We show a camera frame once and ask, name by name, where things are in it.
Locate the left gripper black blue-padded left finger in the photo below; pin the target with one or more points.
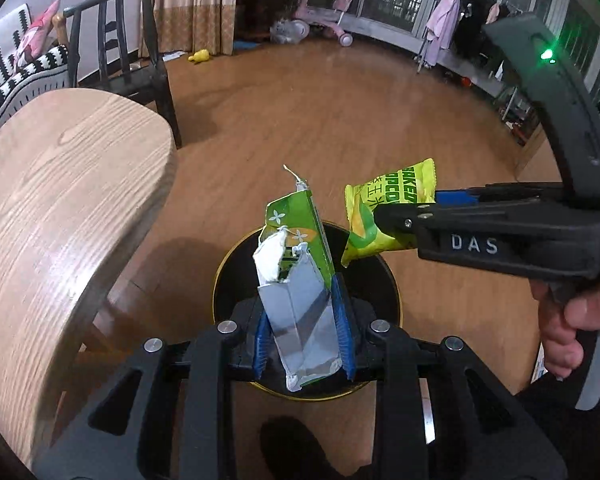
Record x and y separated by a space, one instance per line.
234 350

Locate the yellow toy on floor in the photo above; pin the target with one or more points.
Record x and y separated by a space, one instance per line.
200 56

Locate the beige patterned curtain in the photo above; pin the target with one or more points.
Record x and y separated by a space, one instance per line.
194 25

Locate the pink hanging garment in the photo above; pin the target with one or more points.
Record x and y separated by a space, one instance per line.
440 29

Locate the sofa with striped blanket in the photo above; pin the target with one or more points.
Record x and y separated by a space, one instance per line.
31 62

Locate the black wooden chair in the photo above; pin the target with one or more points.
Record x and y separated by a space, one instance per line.
146 84

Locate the green silver torn carton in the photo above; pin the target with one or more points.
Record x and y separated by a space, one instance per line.
295 271

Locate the clothes drying rack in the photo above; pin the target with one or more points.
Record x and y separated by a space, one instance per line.
472 57

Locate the person's right hand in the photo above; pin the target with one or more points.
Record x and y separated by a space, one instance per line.
559 325

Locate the black gold-rimmed trash bin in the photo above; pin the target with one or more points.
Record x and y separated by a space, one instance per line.
369 279

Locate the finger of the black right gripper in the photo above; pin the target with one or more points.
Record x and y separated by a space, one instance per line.
397 220

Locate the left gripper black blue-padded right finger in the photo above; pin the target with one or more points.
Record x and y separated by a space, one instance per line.
375 350

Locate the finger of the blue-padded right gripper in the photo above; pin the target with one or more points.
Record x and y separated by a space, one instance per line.
460 194

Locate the pink kids tricycle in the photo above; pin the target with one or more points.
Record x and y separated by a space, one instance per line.
306 18

